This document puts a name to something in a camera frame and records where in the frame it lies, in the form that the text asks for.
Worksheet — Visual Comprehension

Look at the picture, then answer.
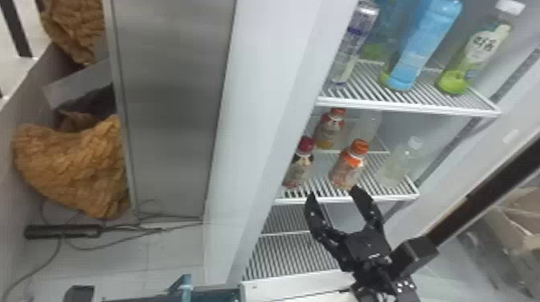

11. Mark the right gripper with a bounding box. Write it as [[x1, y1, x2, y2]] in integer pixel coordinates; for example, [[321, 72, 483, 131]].
[[304, 185, 396, 288]]

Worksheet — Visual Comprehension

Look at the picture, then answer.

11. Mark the orange bottle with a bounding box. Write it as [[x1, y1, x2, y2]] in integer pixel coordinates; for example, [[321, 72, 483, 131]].
[[328, 138, 370, 192], [312, 107, 347, 150]]

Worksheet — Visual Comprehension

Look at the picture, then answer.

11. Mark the brown bottle with red cap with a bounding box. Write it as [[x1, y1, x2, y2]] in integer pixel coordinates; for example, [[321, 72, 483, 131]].
[[281, 135, 316, 190]]

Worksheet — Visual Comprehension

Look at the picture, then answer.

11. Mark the white fridge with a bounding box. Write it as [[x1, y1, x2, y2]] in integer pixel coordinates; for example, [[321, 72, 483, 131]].
[[202, 0, 540, 302]]

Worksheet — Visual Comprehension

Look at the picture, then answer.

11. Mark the cardboard box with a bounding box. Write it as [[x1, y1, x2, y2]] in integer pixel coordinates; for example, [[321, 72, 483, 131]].
[[481, 185, 540, 256]]

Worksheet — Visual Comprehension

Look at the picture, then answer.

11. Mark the clear bottle with blue label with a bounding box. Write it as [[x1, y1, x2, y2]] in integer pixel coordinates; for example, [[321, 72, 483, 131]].
[[329, 0, 381, 86]]

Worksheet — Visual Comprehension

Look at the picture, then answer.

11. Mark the steel cabinet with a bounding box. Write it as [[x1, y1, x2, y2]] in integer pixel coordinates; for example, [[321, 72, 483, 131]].
[[102, 0, 238, 223]]

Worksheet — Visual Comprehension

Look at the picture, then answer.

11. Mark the green bottle with white label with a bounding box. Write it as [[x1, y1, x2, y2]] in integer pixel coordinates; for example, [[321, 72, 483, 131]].
[[436, 0, 527, 96]]

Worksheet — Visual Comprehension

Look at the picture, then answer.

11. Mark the brown cloth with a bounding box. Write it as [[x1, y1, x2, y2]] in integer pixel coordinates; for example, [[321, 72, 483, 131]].
[[12, 112, 131, 220], [39, 0, 106, 67]]

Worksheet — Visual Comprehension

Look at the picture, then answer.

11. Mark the black power strip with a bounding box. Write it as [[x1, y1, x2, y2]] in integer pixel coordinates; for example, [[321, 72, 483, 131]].
[[23, 222, 104, 241]]

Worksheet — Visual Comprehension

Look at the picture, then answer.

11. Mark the grey cable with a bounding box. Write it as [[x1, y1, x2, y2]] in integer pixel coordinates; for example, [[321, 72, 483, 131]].
[[0, 198, 203, 301]]

